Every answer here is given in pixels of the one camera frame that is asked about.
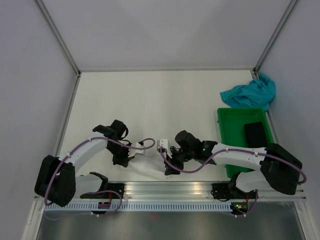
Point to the teal t shirt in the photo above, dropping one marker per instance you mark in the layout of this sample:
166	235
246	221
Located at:
258	93

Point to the right aluminium frame post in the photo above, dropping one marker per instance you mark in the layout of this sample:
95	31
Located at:
274	36

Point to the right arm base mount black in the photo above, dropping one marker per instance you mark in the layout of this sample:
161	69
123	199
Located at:
224	192

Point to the left aluminium frame post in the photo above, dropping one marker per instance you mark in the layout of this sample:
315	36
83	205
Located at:
57	35

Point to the aluminium frame post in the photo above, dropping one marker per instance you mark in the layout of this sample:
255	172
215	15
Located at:
57	35
274	36

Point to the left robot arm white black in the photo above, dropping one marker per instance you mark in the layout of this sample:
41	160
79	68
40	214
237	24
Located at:
57	182

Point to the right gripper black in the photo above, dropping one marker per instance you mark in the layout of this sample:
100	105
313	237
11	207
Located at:
173	159

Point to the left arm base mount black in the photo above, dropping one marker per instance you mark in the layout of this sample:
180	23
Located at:
109	191

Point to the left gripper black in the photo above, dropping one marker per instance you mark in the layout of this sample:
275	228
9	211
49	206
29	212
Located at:
123	161

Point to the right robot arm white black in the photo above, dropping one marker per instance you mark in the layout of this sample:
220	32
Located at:
271	167

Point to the white slotted cable duct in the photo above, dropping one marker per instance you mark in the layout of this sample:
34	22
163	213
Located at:
140	206

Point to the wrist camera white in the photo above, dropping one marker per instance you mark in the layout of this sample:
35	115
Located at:
163	145
135	149

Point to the black rolled t shirt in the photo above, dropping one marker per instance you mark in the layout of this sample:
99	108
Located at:
255	135

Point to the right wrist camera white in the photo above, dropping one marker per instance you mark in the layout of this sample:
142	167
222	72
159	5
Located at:
163	145

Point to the white t shirt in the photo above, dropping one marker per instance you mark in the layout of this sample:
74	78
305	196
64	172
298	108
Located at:
153	167

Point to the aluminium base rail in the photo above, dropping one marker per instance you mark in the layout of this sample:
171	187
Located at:
158	191

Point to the green plastic bin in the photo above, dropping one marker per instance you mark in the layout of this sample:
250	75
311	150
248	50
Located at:
231	124

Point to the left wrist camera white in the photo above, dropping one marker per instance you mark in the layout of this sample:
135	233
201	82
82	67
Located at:
135	149

